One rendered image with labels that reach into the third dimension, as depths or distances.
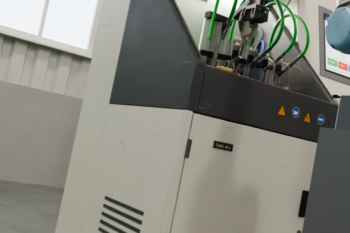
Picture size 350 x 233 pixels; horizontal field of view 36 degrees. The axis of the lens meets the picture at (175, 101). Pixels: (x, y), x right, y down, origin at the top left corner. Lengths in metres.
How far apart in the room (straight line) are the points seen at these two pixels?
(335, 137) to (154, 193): 0.63
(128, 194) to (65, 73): 4.10
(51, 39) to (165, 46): 4.03
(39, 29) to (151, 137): 4.11
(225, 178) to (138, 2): 0.82
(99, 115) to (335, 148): 1.10
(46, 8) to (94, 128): 3.72
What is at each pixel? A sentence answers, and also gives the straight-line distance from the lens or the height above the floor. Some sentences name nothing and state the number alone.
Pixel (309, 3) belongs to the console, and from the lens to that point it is 2.56.
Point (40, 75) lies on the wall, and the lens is 5.84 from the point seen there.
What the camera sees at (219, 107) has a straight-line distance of 1.77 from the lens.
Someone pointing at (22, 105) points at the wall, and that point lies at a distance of 5.77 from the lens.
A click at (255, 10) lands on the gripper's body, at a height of 1.24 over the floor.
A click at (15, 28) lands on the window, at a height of 1.56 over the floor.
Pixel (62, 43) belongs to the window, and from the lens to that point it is 5.92.
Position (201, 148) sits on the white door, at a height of 0.68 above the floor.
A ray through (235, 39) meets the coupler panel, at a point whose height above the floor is 1.21.
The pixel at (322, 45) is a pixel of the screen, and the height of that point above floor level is 1.25.
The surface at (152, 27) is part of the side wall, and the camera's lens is 2.03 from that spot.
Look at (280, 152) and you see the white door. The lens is 1.97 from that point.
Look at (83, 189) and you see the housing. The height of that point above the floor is 0.42.
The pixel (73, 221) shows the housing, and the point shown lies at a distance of 2.33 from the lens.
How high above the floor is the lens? 0.66
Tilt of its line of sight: 5 degrees up
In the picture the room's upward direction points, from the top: 11 degrees clockwise
